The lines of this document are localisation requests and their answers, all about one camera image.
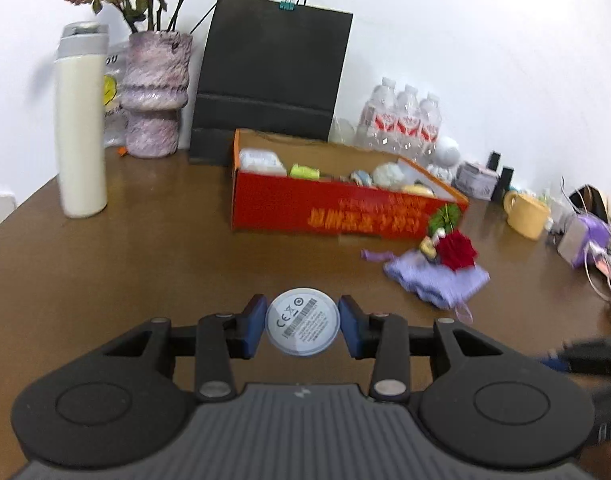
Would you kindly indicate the yellow green tape roll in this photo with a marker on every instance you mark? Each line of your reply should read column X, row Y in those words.
column 305, row 171

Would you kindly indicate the plastic wrapped white packet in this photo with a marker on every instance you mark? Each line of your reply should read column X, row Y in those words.
column 260, row 160

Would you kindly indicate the clear glass jar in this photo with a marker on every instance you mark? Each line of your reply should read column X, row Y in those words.
column 343, row 131

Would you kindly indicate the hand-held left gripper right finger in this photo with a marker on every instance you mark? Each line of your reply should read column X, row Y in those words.
column 350, row 327

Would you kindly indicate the yellow mug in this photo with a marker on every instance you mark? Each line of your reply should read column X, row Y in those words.
column 528, row 215

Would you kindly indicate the white thermos bottle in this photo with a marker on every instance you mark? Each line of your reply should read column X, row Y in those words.
column 80, row 150

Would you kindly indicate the white round disc device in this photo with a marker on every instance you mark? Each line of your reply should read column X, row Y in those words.
column 303, row 322

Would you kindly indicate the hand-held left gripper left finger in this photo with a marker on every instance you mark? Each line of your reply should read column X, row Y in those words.
column 253, row 325

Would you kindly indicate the wooden desktop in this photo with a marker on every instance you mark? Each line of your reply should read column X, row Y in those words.
column 185, row 260

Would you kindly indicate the black paper bag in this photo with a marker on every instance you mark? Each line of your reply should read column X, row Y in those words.
column 270, row 70

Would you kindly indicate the small patterned tin box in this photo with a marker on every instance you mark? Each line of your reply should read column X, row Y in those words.
column 475, row 177

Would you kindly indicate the white round robot toy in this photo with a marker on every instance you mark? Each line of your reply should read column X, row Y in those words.
column 446, row 152

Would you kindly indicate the purple device box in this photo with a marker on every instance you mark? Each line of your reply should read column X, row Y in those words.
column 593, row 232

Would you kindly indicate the pale blue round item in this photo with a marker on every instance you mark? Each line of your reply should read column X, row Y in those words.
column 360, row 178

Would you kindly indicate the orange cardboard box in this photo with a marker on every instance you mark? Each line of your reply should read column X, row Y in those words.
column 285, row 205

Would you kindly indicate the clear water bottle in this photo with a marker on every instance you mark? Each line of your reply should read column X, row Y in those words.
column 430, row 127
column 408, row 122
column 380, row 120

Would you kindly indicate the black lipstick tube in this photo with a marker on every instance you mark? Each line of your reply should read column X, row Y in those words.
column 494, row 161
column 503, row 184

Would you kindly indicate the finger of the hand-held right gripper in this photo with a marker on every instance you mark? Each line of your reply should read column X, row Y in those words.
column 585, row 357

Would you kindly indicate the smiley face plastic bag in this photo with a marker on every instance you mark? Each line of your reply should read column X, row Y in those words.
column 112, row 125

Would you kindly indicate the teal binder clip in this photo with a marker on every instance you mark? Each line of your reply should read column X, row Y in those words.
column 287, row 6

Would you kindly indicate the mottled purple ceramic vase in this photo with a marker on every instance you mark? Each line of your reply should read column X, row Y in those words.
column 153, row 110

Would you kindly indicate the small yellow item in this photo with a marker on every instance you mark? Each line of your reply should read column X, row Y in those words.
column 418, row 189

